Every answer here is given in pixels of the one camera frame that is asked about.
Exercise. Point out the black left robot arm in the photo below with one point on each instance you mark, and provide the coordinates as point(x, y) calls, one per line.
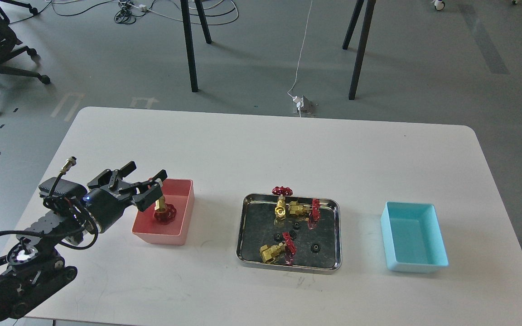
point(33, 270)

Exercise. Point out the white caster wheel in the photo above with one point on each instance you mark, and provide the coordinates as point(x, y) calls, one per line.
point(439, 4)

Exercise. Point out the shiny metal tray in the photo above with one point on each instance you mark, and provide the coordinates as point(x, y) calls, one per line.
point(257, 229)

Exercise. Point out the brass valve upright red handwheel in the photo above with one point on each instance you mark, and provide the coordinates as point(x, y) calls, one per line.
point(280, 209)

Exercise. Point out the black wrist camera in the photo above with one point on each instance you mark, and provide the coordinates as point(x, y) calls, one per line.
point(64, 188)

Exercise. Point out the brass valve front red handwheel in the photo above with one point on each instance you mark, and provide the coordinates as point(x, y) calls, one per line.
point(285, 247)

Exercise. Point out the brass valve red handwheel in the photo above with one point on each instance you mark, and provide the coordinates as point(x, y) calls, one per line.
point(164, 213)
point(280, 209)
point(285, 247)
point(302, 212)

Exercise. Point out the light blue plastic box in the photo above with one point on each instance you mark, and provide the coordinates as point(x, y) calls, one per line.
point(412, 238)

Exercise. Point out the pink plastic box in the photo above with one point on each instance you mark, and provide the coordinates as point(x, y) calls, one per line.
point(179, 193)

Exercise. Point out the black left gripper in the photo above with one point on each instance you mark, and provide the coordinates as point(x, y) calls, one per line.
point(110, 195)

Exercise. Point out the black table leg pair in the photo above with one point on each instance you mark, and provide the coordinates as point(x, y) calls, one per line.
point(368, 15)
point(189, 38)

